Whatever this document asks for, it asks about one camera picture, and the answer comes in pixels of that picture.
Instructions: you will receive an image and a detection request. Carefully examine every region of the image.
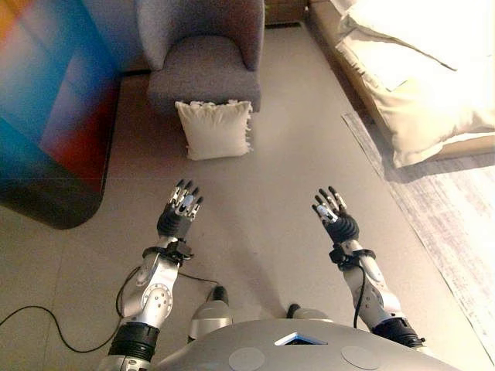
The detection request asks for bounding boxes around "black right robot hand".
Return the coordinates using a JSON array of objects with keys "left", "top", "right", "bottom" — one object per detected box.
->
[{"left": 310, "top": 185, "right": 361, "bottom": 247}]

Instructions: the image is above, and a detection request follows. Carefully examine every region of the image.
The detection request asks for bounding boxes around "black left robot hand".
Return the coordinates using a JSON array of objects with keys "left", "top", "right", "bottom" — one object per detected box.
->
[{"left": 156, "top": 178, "right": 204, "bottom": 239}]

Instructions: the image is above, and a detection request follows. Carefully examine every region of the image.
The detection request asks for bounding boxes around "white fringed cushion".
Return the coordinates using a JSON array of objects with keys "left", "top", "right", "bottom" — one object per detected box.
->
[{"left": 174, "top": 99, "right": 254, "bottom": 162}]

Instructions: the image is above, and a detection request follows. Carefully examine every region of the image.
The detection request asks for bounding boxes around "silver right robot leg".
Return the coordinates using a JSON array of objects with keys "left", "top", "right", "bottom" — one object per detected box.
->
[{"left": 285, "top": 303, "right": 334, "bottom": 324}]

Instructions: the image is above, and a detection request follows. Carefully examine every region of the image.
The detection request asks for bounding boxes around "silver robot leg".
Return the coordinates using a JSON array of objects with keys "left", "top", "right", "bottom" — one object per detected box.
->
[
  {"left": 285, "top": 303, "right": 334, "bottom": 324},
  {"left": 187, "top": 285, "right": 234, "bottom": 343}
]

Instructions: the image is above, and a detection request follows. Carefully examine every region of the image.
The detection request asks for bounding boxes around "silver left robot leg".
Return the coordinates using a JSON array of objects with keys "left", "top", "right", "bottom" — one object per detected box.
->
[{"left": 187, "top": 285, "right": 234, "bottom": 343}]

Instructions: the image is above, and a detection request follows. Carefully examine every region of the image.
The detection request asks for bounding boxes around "grey woven rug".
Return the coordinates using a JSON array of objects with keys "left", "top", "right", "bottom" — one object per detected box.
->
[{"left": 340, "top": 111, "right": 495, "bottom": 353}]

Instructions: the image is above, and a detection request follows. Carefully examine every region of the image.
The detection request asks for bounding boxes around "silver robot torso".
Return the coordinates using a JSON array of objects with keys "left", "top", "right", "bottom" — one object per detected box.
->
[{"left": 150, "top": 318, "right": 461, "bottom": 371}]

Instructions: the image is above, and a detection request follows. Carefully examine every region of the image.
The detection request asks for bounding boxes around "grey fabric armchair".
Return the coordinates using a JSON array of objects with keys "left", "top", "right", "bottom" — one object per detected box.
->
[{"left": 137, "top": 0, "right": 266, "bottom": 115}]

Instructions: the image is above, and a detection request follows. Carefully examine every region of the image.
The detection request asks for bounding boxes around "wooden nightstand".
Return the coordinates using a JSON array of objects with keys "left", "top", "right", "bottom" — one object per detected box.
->
[{"left": 265, "top": 0, "right": 310, "bottom": 27}]

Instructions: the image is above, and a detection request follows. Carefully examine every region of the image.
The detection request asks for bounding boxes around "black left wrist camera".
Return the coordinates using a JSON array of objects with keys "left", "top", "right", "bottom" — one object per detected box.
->
[{"left": 166, "top": 240, "right": 194, "bottom": 264}]

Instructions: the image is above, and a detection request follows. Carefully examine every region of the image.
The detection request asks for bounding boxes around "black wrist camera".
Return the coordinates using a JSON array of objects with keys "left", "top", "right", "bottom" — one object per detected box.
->
[
  {"left": 329, "top": 247, "right": 349, "bottom": 271},
  {"left": 166, "top": 240, "right": 194, "bottom": 264}
]

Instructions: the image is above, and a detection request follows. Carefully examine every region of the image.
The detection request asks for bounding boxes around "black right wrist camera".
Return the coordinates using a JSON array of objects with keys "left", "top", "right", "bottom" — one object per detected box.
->
[{"left": 329, "top": 247, "right": 349, "bottom": 271}]

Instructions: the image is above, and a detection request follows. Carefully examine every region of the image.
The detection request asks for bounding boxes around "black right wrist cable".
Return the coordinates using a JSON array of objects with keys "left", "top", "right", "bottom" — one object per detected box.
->
[{"left": 352, "top": 262, "right": 367, "bottom": 329}]

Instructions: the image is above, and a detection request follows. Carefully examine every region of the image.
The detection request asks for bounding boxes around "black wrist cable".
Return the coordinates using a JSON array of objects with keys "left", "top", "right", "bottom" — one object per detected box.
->
[
  {"left": 352, "top": 262, "right": 367, "bottom": 329},
  {"left": 115, "top": 265, "right": 142, "bottom": 318}
]

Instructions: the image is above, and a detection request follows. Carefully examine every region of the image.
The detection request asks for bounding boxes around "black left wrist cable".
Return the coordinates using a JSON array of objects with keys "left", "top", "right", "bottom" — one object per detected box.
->
[{"left": 115, "top": 265, "right": 142, "bottom": 318}]

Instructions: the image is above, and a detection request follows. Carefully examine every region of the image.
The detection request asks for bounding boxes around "black floor cable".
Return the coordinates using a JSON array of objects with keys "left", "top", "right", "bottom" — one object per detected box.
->
[{"left": 0, "top": 270, "right": 222, "bottom": 355}]

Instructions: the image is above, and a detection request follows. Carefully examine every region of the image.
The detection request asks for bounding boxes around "beige bed frame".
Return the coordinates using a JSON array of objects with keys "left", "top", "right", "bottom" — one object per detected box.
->
[{"left": 305, "top": 0, "right": 495, "bottom": 163}]

